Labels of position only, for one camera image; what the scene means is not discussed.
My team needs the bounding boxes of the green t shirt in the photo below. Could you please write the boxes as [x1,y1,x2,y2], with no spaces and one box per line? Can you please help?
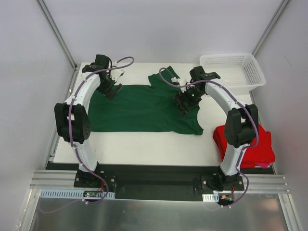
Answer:
[88,66,204,135]

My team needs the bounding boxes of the white plastic basket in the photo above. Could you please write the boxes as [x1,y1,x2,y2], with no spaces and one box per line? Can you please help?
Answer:
[199,53,266,95]

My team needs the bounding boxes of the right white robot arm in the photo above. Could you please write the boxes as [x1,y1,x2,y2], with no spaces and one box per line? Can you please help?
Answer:
[171,66,259,191]

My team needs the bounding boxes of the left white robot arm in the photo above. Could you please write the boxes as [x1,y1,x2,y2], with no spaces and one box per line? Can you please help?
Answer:
[54,54,124,187]

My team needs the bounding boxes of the red folded t shirt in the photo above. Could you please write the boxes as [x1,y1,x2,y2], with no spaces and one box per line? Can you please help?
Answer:
[213,125,275,168]

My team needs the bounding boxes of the pink folded t shirt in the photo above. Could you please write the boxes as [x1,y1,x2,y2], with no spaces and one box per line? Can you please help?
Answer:
[256,163,270,168]

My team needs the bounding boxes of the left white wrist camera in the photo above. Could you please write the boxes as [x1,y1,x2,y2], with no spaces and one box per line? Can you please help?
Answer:
[110,69,125,82]

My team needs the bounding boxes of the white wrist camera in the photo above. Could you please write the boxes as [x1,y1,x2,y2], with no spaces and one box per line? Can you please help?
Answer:
[171,77,188,87]
[110,69,125,82]

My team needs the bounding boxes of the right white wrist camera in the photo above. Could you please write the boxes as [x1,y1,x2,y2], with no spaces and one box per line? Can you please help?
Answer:
[171,77,188,87]

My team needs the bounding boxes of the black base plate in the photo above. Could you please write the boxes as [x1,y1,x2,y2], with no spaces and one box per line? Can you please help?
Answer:
[74,164,244,201]

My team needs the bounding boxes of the right white cable duct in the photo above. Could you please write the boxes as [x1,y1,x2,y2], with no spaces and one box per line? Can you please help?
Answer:
[202,192,219,203]

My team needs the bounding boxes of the white cable duct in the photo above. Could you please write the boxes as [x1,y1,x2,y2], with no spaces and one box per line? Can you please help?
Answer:
[40,189,116,200]
[202,192,219,203]

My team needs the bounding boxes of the aluminium frame rail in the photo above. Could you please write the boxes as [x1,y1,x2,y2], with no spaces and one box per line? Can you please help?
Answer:
[29,170,291,194]

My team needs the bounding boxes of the left white cable duct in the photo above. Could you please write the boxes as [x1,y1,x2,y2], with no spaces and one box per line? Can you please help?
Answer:
[40,189,116,200]

